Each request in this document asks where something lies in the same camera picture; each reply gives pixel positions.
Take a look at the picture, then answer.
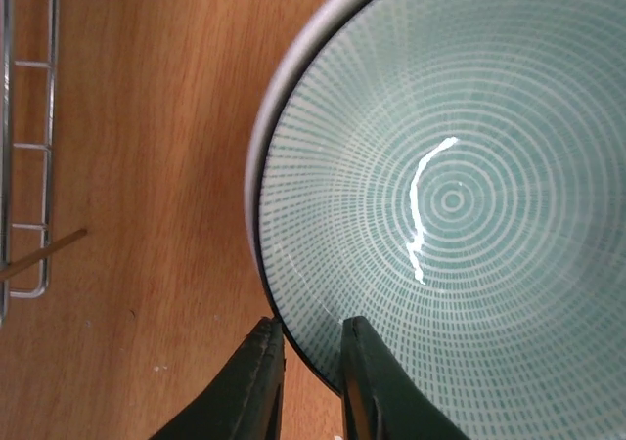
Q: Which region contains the chrome wire dish rack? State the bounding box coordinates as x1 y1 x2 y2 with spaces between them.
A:
1 0 87 321

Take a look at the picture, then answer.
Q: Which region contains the plain white bottom bowl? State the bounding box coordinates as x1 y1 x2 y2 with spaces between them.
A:
244 0 373 265

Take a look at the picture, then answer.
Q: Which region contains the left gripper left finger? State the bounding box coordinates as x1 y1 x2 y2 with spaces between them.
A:
153 317 285 440

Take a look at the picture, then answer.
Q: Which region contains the teal patterned ceramic bowl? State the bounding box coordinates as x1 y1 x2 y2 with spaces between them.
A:
257 0 625 439

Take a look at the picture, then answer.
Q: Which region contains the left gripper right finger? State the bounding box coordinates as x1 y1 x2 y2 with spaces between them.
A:
340 316 467 439

